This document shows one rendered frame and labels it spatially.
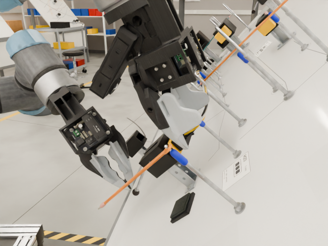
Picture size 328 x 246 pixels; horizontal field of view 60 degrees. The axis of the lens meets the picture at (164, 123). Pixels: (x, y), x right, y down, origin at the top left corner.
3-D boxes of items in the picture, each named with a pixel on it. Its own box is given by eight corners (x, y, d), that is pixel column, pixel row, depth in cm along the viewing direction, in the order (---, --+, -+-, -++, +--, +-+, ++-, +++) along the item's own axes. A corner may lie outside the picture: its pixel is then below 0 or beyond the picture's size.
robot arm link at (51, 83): (43, 98, 58) (76, 75, 59) (55, 115, 58) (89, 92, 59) (27, 86, 51) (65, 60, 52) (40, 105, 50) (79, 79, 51)
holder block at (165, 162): (164, 162, 50) (147, 148, 49) (184, 146, 47) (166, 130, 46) (156, 178, 47) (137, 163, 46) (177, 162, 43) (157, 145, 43)
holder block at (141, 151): (137, 173, 93) (113, 154, 91) (161, 149, 88) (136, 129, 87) (133, 181, 88) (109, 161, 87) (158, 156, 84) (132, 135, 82)
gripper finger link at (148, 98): (165, 132, 37) (136, 69, 35) (155, 134, 38) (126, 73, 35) (176, 118, 41) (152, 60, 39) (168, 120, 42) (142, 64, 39)
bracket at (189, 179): (191, 175, 50) (170, 157, 49) (200, 169, 48) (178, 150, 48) (185, 194, 46) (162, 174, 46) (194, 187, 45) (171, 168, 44)
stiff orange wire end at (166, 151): (101, 206, 40) (98, 204, 40) (175, 144, 29) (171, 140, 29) (97, 214, 39) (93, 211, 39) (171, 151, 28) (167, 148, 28)
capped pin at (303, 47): (304, 51, 47) (267, 15, 46) (299, 51, 48) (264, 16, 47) (311, 44, 47) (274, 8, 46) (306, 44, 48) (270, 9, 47)
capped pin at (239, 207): (234, 209, 31) (160, 148, 30) (244, 200, 31) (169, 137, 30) (236, 217, 30) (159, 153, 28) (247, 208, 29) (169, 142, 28)
